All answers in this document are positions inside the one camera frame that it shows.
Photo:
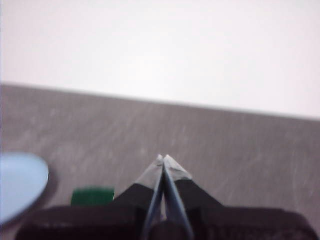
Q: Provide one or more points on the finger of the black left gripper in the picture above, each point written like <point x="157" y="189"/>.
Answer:
<point x="225" y="222"/>
<point x="100" y="220"/>

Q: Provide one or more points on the yellow sponge with green pad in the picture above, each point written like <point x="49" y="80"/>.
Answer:
<point x="92" y="196"/>

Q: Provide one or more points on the blue round plate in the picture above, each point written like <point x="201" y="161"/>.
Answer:
<point x="20" y="182"/>

